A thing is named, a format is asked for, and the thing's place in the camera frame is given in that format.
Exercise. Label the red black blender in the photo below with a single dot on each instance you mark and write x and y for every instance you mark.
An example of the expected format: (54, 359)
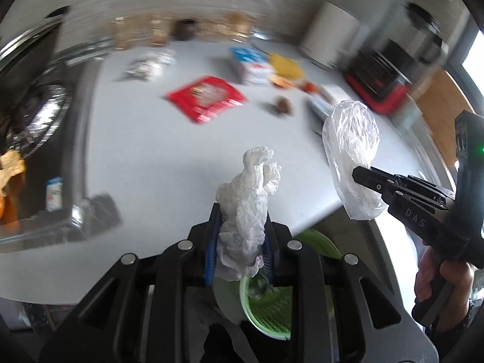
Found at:
(396, 58)

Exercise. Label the orange peel piece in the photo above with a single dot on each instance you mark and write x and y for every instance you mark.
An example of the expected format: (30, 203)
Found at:
(281, 82)

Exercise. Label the gas stove top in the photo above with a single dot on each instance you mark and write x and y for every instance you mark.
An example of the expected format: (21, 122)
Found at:
(54, 207)

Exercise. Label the white tissue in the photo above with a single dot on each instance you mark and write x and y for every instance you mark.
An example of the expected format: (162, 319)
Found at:
(244, 207)
(150, 65)

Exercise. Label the green perforated trash basket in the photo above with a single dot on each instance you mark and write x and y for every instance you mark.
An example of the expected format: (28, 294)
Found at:
(268, 308)

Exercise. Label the dark brown clay cup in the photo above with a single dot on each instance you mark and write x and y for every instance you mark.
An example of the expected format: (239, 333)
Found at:
(185, 29)

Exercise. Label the white sponge block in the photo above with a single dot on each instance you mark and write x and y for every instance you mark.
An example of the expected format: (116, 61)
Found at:
(333, 94)

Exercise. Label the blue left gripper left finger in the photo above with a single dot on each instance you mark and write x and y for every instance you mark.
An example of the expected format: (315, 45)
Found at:
(210, 242)

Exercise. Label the black wok with lid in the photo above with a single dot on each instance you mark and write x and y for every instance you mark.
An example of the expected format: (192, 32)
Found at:
(25, 58)

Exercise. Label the small orange fruit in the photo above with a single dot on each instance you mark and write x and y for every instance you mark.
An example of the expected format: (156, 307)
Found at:
(310, 87)

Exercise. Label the yellow foam fruit net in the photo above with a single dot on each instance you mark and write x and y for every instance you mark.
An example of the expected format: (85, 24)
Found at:
(285, 67)

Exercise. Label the red snack wrapper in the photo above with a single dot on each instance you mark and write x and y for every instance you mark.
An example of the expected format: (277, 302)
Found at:
(206, 98)

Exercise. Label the wooden cutting board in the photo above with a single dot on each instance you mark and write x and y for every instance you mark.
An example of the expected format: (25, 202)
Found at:
(441, 102)

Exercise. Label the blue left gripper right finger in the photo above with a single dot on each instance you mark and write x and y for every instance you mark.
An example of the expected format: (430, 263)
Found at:
(271, 251)

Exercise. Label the white electric kettle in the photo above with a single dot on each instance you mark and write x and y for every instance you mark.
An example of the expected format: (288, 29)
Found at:
(330, 35)

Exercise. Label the person's right hand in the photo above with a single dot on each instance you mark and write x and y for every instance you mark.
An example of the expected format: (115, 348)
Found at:
(460, 274)

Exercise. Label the clear plastic bag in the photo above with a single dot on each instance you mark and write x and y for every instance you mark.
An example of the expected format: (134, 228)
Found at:
(351, 137)

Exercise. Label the blue white milk carton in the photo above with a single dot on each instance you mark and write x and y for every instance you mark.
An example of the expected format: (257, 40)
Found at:
(251, 67)

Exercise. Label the amber glass cup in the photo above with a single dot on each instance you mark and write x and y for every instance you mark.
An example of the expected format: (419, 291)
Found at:
(122, 29)
(240, 26)
(213, 29)
(160, 26)

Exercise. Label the blue white towel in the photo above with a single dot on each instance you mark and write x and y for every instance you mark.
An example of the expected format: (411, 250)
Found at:
(321, 108)

